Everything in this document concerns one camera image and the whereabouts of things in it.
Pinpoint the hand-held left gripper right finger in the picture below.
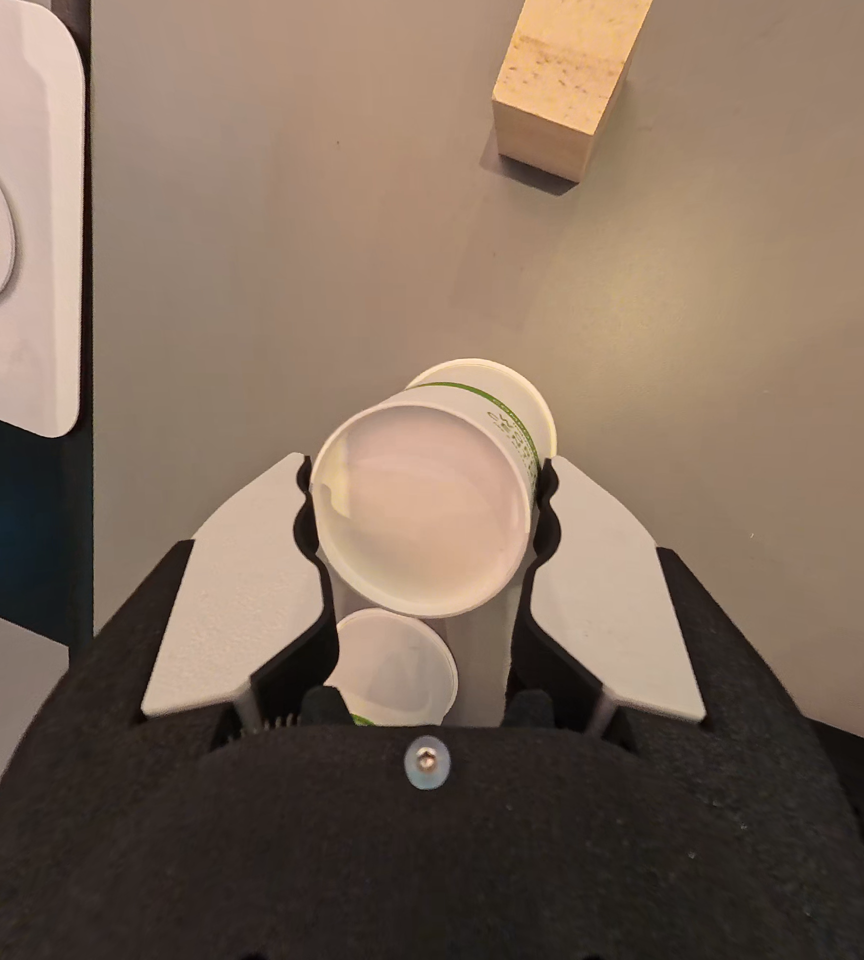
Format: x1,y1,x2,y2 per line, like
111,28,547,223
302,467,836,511
507,454,707,740

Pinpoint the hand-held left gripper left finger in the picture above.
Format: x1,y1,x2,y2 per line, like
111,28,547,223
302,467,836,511
139,451,341,740

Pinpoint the white paper cup green band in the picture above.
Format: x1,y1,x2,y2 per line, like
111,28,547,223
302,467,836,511
323,607,459,729
310,358,558,620

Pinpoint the wooden board document stand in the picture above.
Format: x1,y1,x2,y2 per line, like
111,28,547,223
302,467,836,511
0,0,88,438

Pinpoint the small wooden cube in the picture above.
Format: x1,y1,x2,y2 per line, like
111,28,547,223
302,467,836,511
492,0,654,183

